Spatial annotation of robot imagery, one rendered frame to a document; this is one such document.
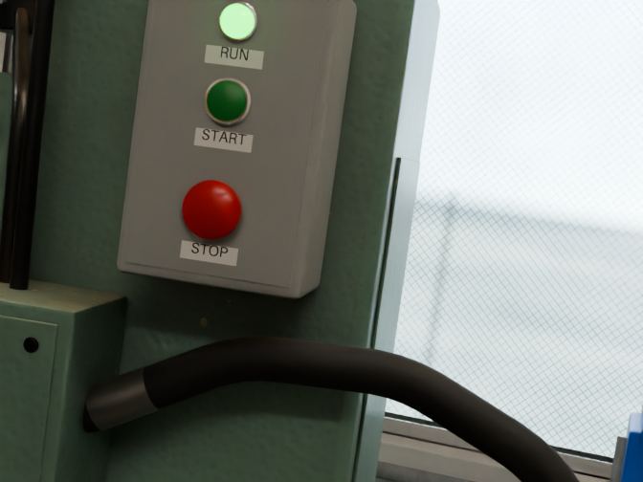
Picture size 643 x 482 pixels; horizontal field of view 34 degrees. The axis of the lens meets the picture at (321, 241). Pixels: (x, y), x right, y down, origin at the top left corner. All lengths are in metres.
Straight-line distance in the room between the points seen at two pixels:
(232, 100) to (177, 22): 0.05
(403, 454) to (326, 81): 1.60
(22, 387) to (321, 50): 0.23
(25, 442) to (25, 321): 0.06
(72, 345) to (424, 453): 1.57
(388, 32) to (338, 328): 0.17
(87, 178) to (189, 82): 0.11
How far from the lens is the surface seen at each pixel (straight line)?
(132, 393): 0.57
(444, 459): 2.07
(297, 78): 0.53
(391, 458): 2.09
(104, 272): 0.62
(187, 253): 0.54
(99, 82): 0.62
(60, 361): 0.55
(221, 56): 0.54
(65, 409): 0.56
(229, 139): 0.53
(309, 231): 0.53
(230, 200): 0.52
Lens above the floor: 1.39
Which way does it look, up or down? 4 degrees down
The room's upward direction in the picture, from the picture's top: 8 degrees clockwise
